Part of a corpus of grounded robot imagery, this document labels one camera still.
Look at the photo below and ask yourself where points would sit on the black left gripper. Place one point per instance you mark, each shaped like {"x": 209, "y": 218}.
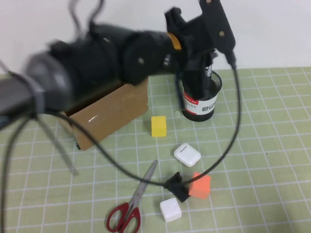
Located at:
{"x": 192, "y": 41}

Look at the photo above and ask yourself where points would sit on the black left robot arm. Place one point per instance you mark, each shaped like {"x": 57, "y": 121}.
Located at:
{"x": 97, "y": 60}

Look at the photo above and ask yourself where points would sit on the black mesh pen holder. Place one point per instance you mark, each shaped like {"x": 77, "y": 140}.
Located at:
{"x": 194, "y": 114}

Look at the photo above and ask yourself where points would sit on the small translucent scrap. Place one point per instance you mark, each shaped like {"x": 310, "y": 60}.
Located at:
{"x": 177, "y": 112}

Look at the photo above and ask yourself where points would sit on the yellow foam block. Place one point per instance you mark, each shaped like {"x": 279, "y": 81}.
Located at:
{"x": 158, "y": 126}

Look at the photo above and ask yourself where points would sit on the white earbud case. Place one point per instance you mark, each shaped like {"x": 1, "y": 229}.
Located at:
{"x": 187, "y": 155}

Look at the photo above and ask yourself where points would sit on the brown cardboard box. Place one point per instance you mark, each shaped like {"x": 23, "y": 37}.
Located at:
{"x": 109, "y": 114}

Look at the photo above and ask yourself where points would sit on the green grid cutting mat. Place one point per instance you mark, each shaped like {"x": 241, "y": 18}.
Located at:
{"x": 267, "y": 170}

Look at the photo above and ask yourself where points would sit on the orange foam block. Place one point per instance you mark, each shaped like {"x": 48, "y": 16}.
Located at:
{"x": 200, "y": 190}

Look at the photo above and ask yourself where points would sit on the white foam block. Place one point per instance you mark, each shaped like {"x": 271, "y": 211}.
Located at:
{"x": 170, "y": 210}

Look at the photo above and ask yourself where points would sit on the small dark object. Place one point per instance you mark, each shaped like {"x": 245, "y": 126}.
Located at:
{"x": 78, "y": 145}

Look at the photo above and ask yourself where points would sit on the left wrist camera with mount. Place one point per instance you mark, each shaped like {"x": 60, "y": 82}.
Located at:
{"x": 218, "y": 24}

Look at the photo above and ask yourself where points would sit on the black plastic bracket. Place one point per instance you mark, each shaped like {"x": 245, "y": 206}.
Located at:
{"x": 179, "y": 193}

